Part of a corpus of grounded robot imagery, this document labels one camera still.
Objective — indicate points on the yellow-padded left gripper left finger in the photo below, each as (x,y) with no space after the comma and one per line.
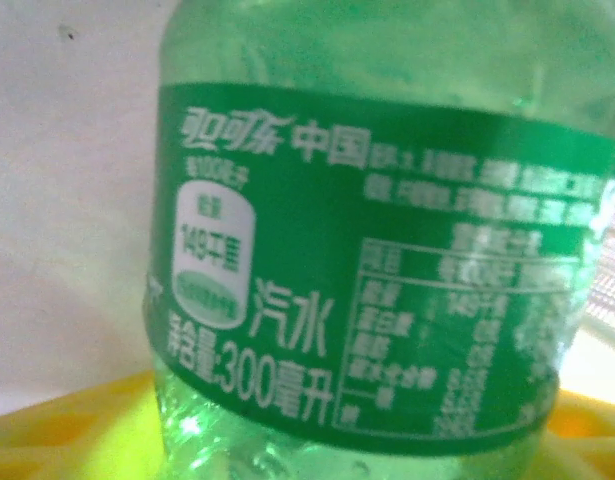
(62,440)

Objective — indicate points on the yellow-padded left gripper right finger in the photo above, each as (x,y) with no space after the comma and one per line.
(592,440)

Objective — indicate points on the green Sprite bottle yellow cap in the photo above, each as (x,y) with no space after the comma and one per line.
(337,250)

